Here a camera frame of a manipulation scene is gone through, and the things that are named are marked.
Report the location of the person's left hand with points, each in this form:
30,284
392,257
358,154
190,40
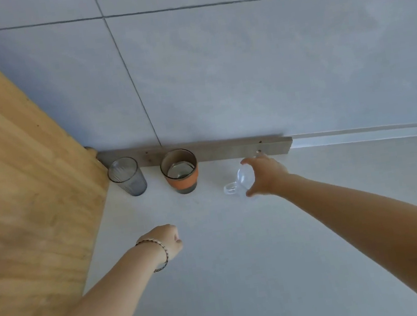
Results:
165,238

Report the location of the person's right hand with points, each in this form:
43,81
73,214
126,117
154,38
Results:
268,176

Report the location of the person's right thumb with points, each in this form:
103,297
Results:
252,191

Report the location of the person's left fingers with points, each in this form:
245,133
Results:
176,236

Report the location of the person's right forearm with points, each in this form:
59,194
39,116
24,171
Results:
378,231

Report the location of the person's left forearm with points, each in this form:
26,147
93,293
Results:
87,313

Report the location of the grey wooden batten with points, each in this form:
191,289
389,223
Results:
207,150

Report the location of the glass cup with orange sleeve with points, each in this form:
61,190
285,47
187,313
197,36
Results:
180,174

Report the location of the grey ribbed glass tumbler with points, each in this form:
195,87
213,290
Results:
128,177

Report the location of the white skirting strip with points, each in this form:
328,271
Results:
373,131

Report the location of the light wooden cabinet panel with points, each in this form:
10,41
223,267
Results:
19,185

